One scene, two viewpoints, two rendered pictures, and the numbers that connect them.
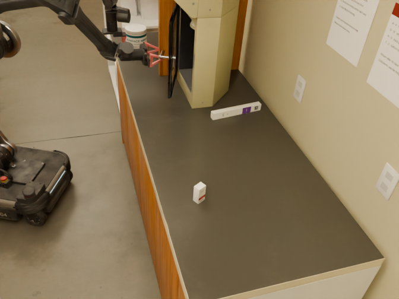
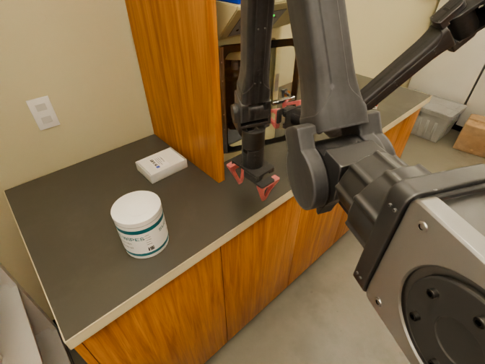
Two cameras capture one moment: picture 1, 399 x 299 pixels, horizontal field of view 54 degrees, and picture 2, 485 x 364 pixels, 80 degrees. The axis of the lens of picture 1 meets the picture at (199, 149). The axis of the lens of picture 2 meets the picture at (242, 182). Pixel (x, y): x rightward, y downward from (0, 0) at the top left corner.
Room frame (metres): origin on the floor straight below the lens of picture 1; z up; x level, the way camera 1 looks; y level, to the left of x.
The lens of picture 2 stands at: (2.29, 1.08, 1.64)
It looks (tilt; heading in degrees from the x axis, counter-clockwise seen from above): 40 degrees down; 247
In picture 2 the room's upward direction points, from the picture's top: straight up
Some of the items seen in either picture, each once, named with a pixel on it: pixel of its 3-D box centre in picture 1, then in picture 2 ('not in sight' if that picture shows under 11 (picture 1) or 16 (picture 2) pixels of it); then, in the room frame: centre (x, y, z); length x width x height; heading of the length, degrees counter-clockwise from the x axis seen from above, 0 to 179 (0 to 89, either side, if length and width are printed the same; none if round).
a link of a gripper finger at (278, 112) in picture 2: (150, 50); (277, 114); (1.83, 0.28, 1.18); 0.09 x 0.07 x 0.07; 111
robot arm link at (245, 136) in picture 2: (111, 15); (252, 135); (2.02, 0.51, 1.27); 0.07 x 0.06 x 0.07; 83
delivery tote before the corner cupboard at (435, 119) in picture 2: not in sight; (423, 115); (-0.68, -0.86, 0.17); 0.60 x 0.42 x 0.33; 107
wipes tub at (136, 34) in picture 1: (136, 38); (141, 224); (2.34, 0.45, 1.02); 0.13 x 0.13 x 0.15
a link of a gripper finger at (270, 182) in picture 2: not in sight; (260, 184); (2.01, 0.55, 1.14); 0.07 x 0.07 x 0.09; 19
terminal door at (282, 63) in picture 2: (173, 50); (260, 100); (1.84, 0.17, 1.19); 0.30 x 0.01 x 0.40; 179
